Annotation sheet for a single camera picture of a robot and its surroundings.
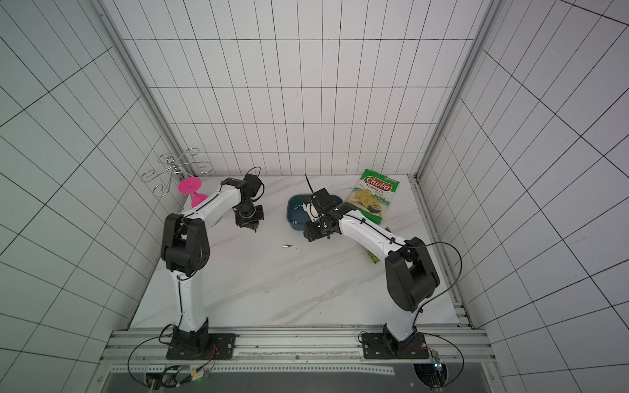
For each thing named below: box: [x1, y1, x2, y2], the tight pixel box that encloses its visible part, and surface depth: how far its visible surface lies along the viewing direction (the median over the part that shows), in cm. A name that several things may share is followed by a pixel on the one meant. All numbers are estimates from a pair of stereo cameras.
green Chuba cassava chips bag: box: [344, 169, 400, 226], surface depth 116 cm
